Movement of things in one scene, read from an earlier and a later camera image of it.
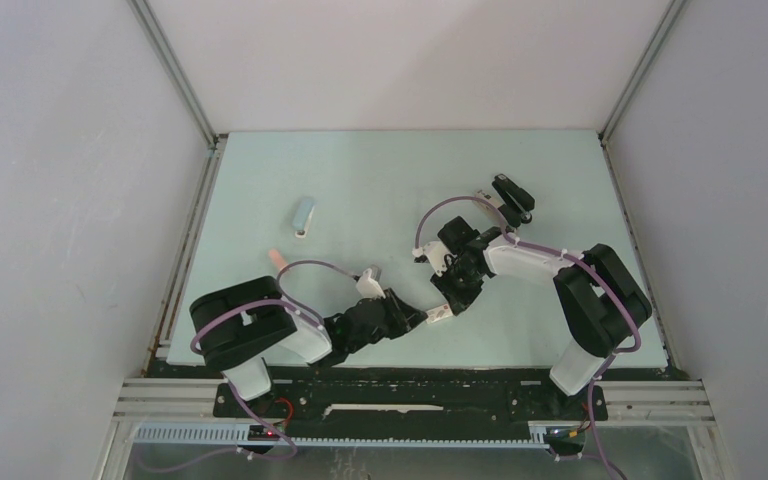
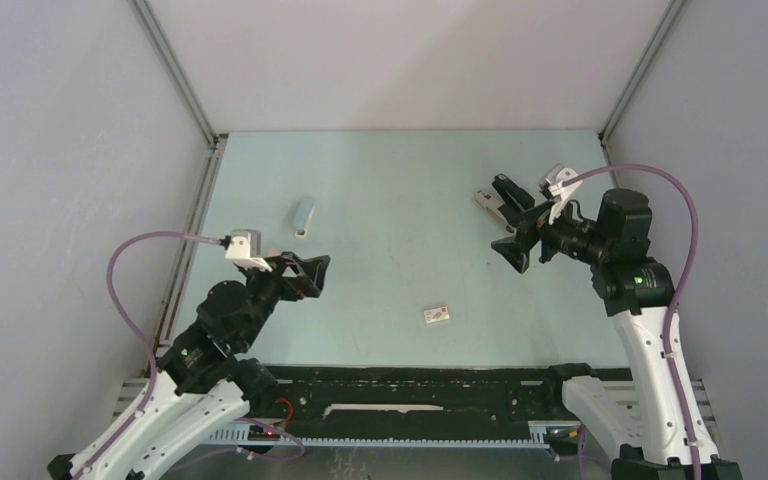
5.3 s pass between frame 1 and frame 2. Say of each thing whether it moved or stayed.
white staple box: stayed
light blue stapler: stayed
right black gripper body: moved
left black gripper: moved
